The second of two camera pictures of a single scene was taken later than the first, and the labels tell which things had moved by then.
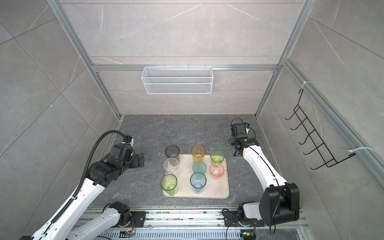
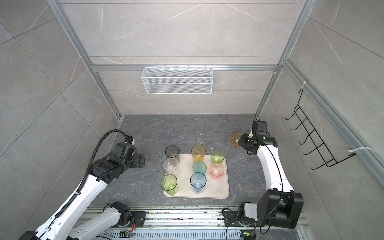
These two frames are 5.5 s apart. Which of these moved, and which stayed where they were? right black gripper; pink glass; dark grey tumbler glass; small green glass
Moved: right black gripper
Stayed: dark grey tumbler glass; small green glass; pink glass
